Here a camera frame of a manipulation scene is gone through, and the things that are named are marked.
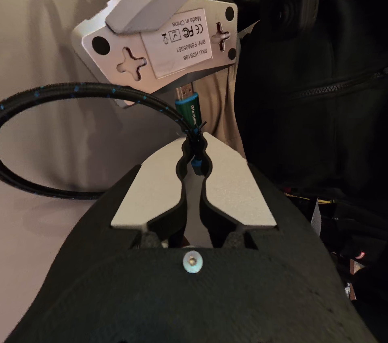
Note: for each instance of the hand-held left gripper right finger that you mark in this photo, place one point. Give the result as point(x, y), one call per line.
point(239, 191)

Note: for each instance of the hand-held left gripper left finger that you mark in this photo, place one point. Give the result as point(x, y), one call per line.
point(151, 191)

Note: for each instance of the khaki trousers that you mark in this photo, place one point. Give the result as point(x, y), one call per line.
point(218, 106)

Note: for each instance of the black zippered jacket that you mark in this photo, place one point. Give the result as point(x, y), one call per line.
point(318, 121)

